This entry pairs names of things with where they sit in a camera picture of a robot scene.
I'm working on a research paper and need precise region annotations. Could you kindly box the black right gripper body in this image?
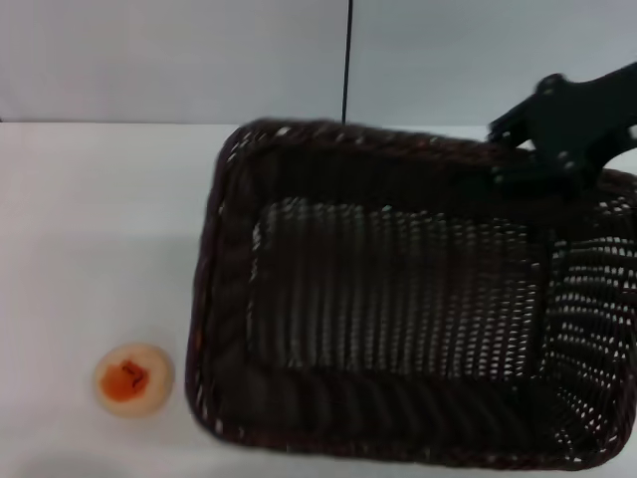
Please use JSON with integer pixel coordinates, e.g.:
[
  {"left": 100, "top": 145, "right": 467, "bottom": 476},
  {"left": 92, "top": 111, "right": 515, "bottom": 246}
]
[{"left": 527, "top": 60, "right": 637, "bottom": 196}]

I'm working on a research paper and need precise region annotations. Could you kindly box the dark brown woven basket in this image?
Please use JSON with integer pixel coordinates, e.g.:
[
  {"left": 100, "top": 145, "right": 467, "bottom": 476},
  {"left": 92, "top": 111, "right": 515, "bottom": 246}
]
[{"left": 182, "top": 117, "right": 637, "bottom": 478}]

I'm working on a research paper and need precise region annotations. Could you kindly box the round pastry with orange centre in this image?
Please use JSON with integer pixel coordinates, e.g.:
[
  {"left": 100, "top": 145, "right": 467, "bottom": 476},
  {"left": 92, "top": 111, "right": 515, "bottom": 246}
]
[{"left": 93, "top": 342, "right": 176, "bottom": 419}]

